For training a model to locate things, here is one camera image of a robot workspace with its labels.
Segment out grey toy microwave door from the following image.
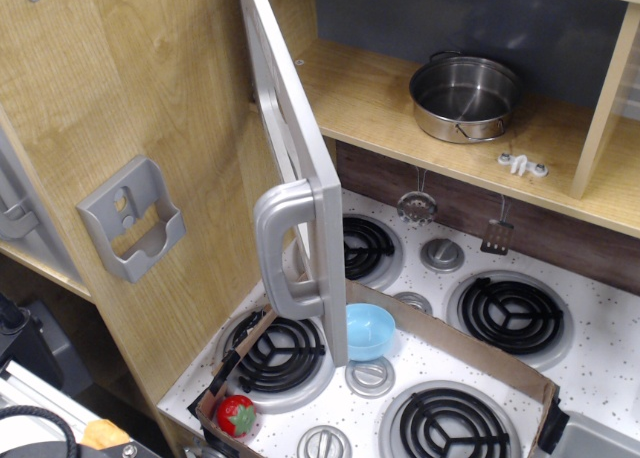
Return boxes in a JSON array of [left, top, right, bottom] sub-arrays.
[[240, 0, 348, 367]]

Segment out stainless steel pot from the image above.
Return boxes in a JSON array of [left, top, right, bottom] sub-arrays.
[[409, 52, 523, 144]]

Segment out hanging toy skimmer spoon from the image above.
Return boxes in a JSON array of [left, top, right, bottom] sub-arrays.
[[396, 167, 438, 226]]

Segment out back left black burner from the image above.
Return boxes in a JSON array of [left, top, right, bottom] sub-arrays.
[[343, 216, 395, 280]]

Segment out black burner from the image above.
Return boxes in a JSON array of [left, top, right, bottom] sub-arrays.
[[343, 216, 395, 280], [380, 387, 514, 457], [456, 277, 565, 357], [231, 318, 326, 394]]

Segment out white plastic door latch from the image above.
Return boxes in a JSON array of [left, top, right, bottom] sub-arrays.
[[497, 153, 549, 178]]

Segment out grey back stove knob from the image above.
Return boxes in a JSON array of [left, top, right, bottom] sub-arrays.
[[420, 238, 465, 273]]

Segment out hanging toy spatula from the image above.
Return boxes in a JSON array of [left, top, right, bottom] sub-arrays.
[[480, 195, 514, 256]]

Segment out grey middle stove knob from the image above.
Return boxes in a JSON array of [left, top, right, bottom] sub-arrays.
[[394, 291, 433, 315]]

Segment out brown cardboard barrier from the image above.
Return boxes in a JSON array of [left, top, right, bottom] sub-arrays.
[[189, 281, 569, 457]]

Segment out light blue plastic bowl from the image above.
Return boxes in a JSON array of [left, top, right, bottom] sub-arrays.
[[346, 303, 396, 362]]

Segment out front left black burner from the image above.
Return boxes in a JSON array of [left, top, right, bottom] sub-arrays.
[[231, 318, 326, 394]]

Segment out grey centre front stove knob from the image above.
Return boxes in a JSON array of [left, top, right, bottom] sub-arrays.
[[345, 357, 396, 398]]

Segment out back right black burner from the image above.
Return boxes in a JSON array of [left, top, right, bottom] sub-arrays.
[[456, 277, 565, 357]]

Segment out red toy strawberry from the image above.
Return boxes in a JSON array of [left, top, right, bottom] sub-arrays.
[[216, 395, 257, 438]]

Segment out black equipment box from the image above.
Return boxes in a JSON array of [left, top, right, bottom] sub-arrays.
[[1, 295, 93, 397]]

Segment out grey front edge stove knob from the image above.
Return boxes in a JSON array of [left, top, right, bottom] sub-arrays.
[[297, 425, 353, 458]]

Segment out front right black burner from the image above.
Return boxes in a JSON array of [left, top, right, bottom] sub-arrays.
[[380, 387, 514, 457]]

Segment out orange object at bottom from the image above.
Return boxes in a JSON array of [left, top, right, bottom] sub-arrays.
[[80, 419, 130, 450]]

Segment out grey toy sink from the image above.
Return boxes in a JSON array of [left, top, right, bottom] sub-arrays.
[[532, 411, 639, 458]]

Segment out grey wall phone holder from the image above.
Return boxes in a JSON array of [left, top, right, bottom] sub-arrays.
[[76, 155, 186, 283]]

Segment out grey fridge door handle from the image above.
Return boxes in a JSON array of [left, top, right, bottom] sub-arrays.
[[1, 130, 40, 241]]

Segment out black braided cable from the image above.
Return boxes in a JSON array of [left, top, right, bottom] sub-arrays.
[[0, 406, 84, 458]]

